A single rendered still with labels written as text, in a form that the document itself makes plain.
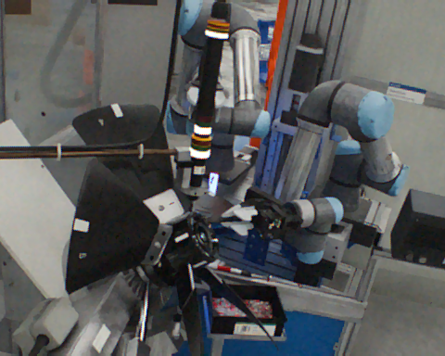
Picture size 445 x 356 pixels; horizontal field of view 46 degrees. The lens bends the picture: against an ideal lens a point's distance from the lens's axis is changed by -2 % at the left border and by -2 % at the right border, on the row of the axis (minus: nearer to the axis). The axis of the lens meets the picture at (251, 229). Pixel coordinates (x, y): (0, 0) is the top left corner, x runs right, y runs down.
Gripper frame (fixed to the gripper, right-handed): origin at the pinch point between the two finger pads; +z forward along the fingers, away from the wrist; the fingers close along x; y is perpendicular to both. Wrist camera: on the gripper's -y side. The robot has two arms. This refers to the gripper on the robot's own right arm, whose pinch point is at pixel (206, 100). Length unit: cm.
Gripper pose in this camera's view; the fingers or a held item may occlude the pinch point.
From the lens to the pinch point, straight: 112.4
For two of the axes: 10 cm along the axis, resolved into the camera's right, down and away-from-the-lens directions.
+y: -1.7, 8.8, 4.5
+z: 0.6, 4.7, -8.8
